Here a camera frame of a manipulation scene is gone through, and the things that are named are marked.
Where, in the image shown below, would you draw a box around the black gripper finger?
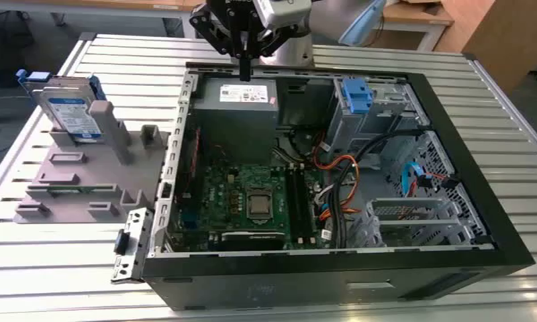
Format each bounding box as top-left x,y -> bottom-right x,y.
245,26 -> 299,83
189,6 -> 247,83

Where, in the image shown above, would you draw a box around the hard disk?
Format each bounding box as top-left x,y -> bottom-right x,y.
16,68 -> 108,146

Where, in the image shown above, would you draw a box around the blue disk data wire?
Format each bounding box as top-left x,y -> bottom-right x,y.
403,160 -> 435,197

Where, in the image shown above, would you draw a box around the metal disk bay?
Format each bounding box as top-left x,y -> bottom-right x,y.
365,197 -> 489,248

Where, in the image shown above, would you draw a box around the long wooden top desk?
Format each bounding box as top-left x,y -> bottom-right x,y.
0,0 -> 207,38

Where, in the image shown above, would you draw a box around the blue drive cage latch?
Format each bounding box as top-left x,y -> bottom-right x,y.
343,78 -> 375,115

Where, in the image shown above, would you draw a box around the grey power supply unit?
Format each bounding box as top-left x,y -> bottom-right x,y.
192,77 -> 283,165

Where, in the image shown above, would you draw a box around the metal optical drive cage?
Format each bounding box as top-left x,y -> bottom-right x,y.
329,77 -> 427,154

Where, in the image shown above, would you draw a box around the green motherboard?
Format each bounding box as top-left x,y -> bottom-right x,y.
169,162 -> 337,251

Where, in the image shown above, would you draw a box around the black mesh waste bin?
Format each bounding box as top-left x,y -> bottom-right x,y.
0,9 -> 35,89

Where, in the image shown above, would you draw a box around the grey parts rack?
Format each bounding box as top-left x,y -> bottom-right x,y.
15,102 -> 171,224

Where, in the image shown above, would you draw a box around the black RAM slot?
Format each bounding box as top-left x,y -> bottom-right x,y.
285,162 -> 307,245
297,162 -> 317,244

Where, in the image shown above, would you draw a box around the CPU socket with silver CPU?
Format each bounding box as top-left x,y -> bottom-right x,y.
244,186 -> 280,223

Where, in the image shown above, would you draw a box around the wooden cabinet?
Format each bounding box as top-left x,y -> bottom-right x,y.
460,0 -> 537,97

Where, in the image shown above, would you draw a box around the green RAM stick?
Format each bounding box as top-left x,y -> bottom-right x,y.
48,186 -> 95,195

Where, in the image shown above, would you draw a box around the black graphics card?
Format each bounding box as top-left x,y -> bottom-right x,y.
208,229 -> 288,252

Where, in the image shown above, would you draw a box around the black open PC case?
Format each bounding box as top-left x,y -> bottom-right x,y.
140,61 -> 537,311

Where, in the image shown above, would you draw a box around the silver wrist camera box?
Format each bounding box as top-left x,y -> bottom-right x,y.
255,0 -> 313,27

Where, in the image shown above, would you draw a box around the wooden desk white frame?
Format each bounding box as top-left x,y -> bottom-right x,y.
375,1 -> 456,51

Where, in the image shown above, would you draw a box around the black yellow power wires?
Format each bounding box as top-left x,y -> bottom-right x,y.
271,146 -> 315,165

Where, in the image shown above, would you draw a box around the orange wire bundle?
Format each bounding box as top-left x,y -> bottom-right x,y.
312,154 -> 364,222

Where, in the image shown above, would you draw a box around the blue floor cable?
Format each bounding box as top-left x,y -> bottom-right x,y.
0,95 -> 41,158

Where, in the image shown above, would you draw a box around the thick black internal cables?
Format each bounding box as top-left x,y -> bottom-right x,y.
331,127 -> 433,250

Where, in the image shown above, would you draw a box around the grey expansion slot retainer bracket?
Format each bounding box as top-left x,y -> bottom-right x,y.
111,207 -> 157,285

